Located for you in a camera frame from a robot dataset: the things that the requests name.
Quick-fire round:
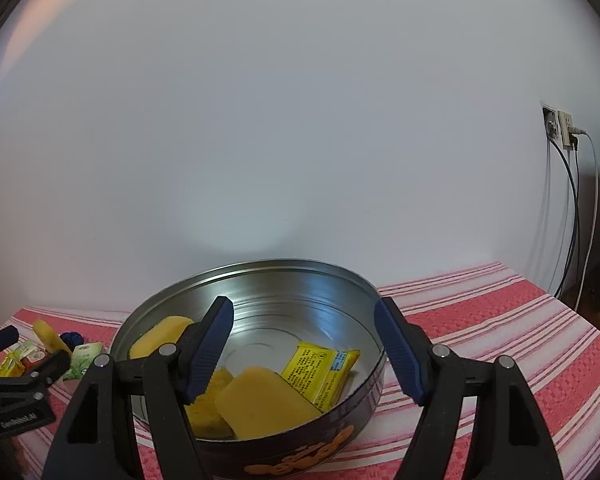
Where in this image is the yellow green scrub sponge front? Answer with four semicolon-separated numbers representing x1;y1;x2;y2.
129;315;194;360

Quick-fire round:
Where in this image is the red white striped cloth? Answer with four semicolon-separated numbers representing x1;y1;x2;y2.
0;262;600;479

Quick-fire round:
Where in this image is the yellow snack packet front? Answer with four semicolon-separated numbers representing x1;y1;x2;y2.
280;341;361;413

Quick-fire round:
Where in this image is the white power cable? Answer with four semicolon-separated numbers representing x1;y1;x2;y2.
571;128;600;311

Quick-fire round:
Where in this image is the black power cable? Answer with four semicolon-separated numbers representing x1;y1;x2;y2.
546;134;581;302

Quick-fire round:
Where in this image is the green tea tissue pack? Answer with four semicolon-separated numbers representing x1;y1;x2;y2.
62;342;104;382

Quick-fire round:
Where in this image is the plain yellow sponge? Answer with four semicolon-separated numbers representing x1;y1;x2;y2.
184;367;234;440

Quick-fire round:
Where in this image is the round metal cookie tin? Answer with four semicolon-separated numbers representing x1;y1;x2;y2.
110;259;386;479

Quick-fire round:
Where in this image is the red snack packet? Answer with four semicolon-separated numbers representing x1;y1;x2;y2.
20;350;50;373

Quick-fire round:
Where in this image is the wall power socket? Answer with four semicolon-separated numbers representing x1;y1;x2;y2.
542;104;578;151

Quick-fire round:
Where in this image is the yellow snack packet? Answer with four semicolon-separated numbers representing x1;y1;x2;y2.
0;351;26;378
280;341;361;413

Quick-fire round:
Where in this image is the blue scrunchie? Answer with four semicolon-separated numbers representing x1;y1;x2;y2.
60;332;84;351

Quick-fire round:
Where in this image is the yellow green scrub sponge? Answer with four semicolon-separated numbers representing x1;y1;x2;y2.
214;366;322;440
129;315;194;360

